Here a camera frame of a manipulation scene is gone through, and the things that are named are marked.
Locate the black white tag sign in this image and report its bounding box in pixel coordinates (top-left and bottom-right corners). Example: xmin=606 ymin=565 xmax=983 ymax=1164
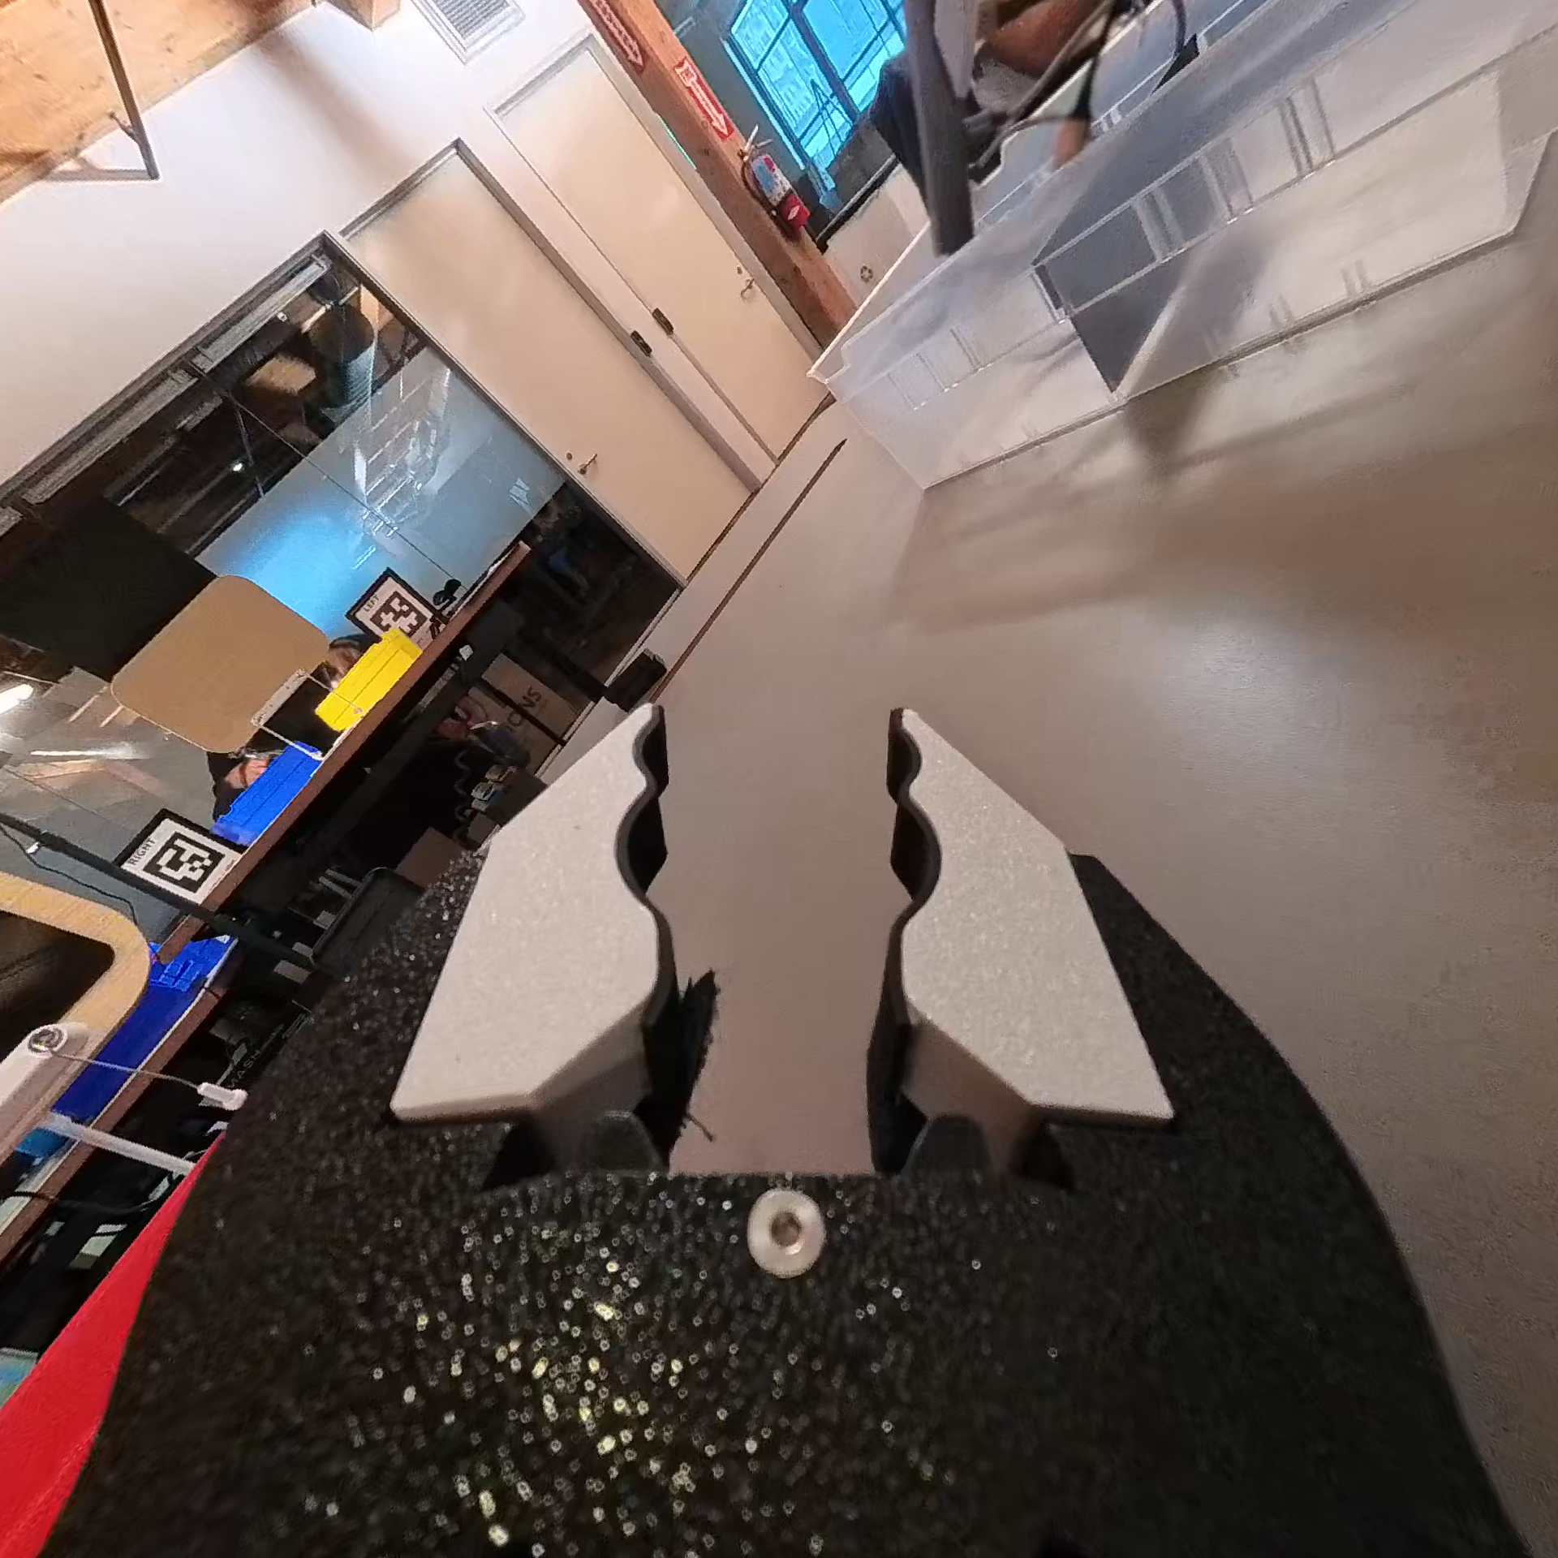
xmin=347 ymin=568 xmax=443 ymax=650
xmin=115 ymin=811 xmax=245 ymax=912

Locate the red arrow sign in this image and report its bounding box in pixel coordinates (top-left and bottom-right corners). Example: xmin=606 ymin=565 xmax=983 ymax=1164
xmin=673 ymin=55 xmax=740 ymax=144

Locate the wooden post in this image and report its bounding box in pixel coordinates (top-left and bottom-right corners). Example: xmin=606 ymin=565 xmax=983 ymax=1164
xmin=577 ymin=0 xmax=859 ymax=350

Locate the yellow plastic bin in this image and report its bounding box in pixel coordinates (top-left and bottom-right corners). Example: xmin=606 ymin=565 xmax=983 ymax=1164
xmin=313 ymin=630 xmax=425 ymax=735

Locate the clear acrylic stand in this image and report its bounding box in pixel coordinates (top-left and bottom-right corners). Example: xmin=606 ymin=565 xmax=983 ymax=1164
xmin=249 ymin=663 xmax=339 ymax=748

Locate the blue plastic bin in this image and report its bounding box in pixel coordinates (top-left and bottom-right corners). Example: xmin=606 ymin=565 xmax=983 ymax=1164
xmin=213 ymin=746 xmax=325 ymax=850

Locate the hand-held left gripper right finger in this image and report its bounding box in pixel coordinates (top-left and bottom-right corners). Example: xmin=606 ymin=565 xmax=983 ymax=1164
xmin=866 ymin=709 xmax=1178 ymax=1173

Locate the white waste cabinet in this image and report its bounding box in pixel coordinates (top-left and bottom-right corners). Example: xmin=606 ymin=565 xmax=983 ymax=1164
xmin=812 ymin=164 xmax=933 ymax=337

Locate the stack of blue bins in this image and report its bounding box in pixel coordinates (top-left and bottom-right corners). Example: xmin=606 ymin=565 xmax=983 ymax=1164
xmin=48 ymin=936 xmax=241 ymax=1129

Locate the cream door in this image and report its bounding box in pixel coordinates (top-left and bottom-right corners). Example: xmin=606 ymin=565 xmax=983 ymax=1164
xmin=486 ymin=19 xmax=820 ymax=463
xmin=341 ymin=140 xmax=759 ymax=581

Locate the cardboard box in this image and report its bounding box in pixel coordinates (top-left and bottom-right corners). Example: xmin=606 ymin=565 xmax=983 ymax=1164
xmin=480 ymin=657 xmax=601 ymax=748

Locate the clear plastic storage bin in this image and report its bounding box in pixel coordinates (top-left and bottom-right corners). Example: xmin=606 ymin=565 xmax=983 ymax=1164
xmin=1031 ymin=55 xmax=1541 ymax=394
xmin=809 ymin=62 xmax=1558 ymax=492

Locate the wood framed dark panel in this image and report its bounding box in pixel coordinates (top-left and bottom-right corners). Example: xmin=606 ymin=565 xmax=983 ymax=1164
xmin=0 ymin=871 xmax=156 ymax=1104

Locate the white air vent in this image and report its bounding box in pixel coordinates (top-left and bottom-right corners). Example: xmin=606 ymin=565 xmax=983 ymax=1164
xmin=412 ymin=0 xmax=527 ymax=64

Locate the dark hanging jacket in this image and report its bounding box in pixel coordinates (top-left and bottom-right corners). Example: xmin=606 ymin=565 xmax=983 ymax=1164
xmin=870 ymin=0 xmax=983 ymax=259

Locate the white stand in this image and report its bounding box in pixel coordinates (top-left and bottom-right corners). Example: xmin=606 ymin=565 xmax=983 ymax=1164
xmin=0 ymin=1023 xmax=250 ymax=1181

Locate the large window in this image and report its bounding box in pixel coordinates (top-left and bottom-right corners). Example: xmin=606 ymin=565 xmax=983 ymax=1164
xmin=673 ymin=0 xmax=916 ymax=188

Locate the wooden table with black legs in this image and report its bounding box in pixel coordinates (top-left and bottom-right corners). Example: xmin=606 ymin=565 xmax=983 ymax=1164
xmin=152 ymin=542 xmax=532 ymax=969

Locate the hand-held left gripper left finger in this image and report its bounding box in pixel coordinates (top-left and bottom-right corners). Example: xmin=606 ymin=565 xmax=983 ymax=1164
xmin=389 ymin=704 xmax=681 ymax=1173

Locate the red fire extinguisher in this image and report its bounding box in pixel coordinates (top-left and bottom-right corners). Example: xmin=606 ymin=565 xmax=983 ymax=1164
xmin=740 ymin=129 xmax=814 ymax=240

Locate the red box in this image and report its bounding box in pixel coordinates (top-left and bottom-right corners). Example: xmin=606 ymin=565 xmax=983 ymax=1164
xmin=0 ymin=1130 xmax=228 ymax=1558

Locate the black wall screen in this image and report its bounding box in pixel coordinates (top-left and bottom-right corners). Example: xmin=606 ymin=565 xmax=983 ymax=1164
xmin=0 ymin=500 xmax=219 ymax=683

